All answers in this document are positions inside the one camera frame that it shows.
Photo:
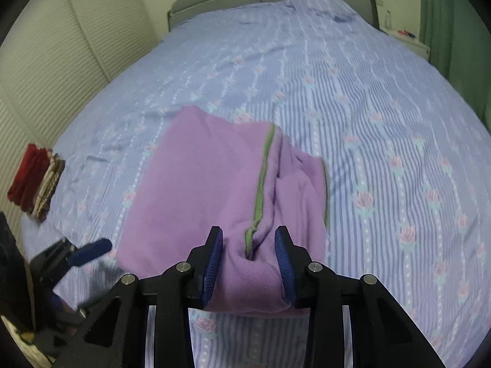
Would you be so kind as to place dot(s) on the green curtain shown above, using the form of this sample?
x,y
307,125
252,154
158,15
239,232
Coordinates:
x,y
452,27

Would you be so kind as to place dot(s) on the folded cream garment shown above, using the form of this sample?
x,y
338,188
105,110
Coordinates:
x,y
46,184

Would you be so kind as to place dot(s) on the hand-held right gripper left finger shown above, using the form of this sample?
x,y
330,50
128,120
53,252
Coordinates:
x,y
213,266

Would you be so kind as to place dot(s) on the bed with striped floral sheet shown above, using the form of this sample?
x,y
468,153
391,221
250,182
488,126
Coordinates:
x,y
364,142

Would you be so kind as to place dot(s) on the white nightstand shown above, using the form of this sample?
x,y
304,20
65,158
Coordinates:
x,y
410,44

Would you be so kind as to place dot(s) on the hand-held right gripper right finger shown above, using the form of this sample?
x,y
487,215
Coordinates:
x,y
287,266

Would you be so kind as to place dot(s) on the folded brown knit garment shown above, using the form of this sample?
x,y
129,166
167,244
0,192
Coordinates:
x,y
53,188

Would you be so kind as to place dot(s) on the small red item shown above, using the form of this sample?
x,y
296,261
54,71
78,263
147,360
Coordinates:
x,y
406,33

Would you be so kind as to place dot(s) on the cream louvred wardrobe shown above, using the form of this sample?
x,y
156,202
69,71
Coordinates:
x,y
50,53

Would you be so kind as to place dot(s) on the folded red sweater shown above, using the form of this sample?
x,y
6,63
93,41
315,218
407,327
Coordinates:
x,y
27,176

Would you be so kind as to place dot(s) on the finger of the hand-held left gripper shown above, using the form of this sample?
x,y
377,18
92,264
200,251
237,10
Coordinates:
x,y
90,252

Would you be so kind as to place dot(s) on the purple sweatshirt with green print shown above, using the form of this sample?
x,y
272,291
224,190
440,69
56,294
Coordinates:
x,y
199,184

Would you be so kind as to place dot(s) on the dark cloth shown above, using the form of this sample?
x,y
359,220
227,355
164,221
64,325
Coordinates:
x,y
11,268

